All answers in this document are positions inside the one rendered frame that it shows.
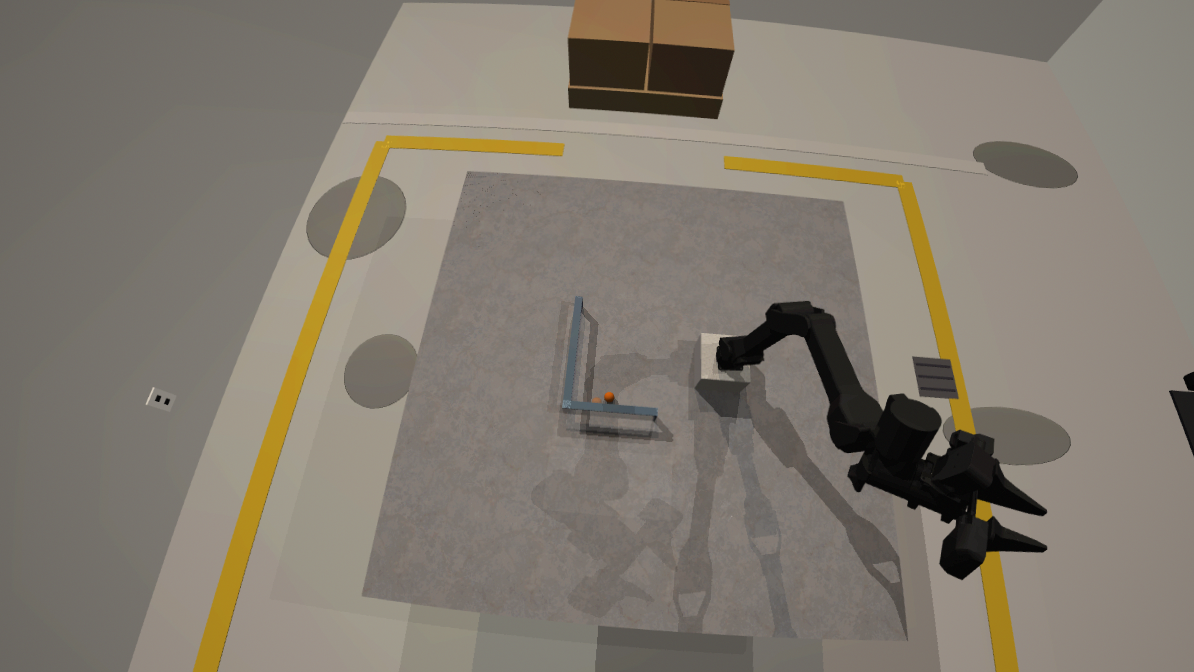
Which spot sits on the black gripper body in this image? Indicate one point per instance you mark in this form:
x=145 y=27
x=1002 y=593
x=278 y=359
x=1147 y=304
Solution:
x=964 y=548

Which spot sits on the low clear corner wall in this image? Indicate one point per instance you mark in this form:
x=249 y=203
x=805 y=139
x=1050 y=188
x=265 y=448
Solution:
x=602 y=414

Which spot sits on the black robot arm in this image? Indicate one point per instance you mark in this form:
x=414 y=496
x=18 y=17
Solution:
x=893 y=439

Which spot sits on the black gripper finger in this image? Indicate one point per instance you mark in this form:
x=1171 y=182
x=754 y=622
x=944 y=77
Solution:
x=1002 y=539
x=1002 y=492

